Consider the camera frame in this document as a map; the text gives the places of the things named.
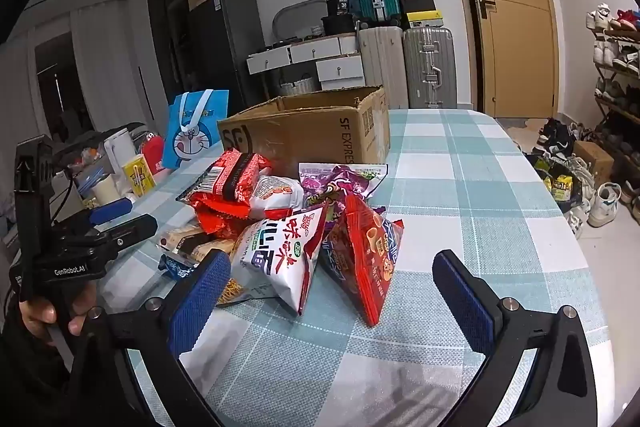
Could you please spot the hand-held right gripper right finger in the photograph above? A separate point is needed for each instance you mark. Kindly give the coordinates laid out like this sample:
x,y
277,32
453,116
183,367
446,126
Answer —
x,y
465,302

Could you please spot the white curtain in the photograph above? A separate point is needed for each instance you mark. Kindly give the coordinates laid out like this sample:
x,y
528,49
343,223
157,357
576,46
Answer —
x,y
110,62

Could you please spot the purple white snack packet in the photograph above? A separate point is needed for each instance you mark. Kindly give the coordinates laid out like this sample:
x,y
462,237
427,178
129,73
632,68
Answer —
x,y
357,177

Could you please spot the red container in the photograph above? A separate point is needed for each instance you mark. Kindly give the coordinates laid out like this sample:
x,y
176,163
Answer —
x,y
152,154

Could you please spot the yellow black shoe box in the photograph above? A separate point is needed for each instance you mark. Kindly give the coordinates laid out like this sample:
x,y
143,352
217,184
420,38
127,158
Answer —
x,y
425,19

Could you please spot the patterned door mat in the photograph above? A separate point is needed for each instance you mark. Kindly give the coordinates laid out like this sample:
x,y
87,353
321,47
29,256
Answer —
x,y
515,123

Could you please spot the white sneaker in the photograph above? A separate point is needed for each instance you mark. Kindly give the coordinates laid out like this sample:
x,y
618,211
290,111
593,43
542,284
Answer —
x,y
605,204

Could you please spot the person's left forearm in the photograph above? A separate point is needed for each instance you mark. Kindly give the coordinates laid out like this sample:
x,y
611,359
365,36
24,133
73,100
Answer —
x,y
25,382

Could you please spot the grey refrigerator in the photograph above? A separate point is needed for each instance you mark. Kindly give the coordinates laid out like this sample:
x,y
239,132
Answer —
x,y
225,52

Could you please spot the small blue snack packet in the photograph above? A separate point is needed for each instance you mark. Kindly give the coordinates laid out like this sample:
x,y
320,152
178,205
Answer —
x,y
175,264

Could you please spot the group of shelved sneakers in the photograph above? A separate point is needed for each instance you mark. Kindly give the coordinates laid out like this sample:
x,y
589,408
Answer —
x,y
612,52

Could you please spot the small brown cardboard box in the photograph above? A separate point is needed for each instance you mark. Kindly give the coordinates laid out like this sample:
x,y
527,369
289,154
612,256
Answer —
x,y
592,157

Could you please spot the wooden door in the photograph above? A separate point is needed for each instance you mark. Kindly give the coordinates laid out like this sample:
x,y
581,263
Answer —
x,y
515,32

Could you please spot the white kettle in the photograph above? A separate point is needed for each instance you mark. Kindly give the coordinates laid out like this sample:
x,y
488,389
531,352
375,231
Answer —
x,y
120,152

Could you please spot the red triangular snack packet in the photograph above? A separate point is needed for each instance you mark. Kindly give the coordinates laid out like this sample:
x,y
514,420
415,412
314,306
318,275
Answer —
x,y
365,267

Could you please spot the tall dark cabinet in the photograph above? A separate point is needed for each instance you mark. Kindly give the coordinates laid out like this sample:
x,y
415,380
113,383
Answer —
x,y
165,32

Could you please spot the arched mirror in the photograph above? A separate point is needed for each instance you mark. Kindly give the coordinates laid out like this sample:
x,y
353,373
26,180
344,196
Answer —
x,y
300,19

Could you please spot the metal shoe rack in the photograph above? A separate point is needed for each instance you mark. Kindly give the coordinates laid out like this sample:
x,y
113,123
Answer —
x,y
617,107

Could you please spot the beige biscuit packet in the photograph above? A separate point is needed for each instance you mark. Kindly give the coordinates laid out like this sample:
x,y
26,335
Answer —
x,y
185,239

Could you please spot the large white red snack bag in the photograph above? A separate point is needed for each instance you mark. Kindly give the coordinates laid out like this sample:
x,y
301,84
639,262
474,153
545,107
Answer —
x,y
280,257

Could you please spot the woven laundry basket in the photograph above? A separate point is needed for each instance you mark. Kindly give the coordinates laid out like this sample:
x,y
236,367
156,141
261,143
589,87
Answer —
x,y
297,86

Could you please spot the pile of dark shoes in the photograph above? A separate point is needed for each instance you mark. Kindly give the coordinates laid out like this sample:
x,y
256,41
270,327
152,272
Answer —
x,y
555,139

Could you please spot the white orange snack packet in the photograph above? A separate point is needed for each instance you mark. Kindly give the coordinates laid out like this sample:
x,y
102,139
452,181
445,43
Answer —
x,y
275,197

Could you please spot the tape roll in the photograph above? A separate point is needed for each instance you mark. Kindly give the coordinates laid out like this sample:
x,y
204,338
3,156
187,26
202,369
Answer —
x,y
106,189

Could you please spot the person's left hand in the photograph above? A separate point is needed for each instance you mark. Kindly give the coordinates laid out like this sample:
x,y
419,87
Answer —
x,y
37,319

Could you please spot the silver suitcase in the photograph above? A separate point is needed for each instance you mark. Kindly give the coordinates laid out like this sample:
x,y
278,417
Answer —
x,y
430,67

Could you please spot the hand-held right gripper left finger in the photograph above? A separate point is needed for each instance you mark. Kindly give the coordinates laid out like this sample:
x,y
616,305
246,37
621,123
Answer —
x,y
200,302

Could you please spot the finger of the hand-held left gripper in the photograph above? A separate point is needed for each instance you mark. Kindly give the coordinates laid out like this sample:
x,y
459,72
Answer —
x,y
112,211
132,229

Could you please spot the red black noodle packet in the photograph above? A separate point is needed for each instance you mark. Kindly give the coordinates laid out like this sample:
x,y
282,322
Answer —
x,y
225,177

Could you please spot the blue cartoon tote bag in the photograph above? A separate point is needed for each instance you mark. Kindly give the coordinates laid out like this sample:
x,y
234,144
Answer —
x,y
192,137

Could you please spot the beige suitcase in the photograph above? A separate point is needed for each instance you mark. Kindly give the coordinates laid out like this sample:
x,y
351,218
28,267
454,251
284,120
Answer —
x,y
382,67

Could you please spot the black labelled box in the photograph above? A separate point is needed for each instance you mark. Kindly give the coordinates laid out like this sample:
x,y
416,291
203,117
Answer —
x,y
340,2

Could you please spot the white desk with drawers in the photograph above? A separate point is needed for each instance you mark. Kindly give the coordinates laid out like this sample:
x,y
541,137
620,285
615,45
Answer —
x,y
310,52

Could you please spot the purple green cartoon snack packet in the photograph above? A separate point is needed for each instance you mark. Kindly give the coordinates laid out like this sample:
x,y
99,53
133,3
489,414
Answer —
x,y
327,197

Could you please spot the yellow packet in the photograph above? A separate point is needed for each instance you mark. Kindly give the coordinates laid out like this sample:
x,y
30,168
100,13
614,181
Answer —
x,y
561,187

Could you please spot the red white snack packet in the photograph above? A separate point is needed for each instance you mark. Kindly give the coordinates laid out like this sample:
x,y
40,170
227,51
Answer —
x,y
220,223

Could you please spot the black trash bag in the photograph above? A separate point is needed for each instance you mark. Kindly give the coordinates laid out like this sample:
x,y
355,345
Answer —
x,y
575,187

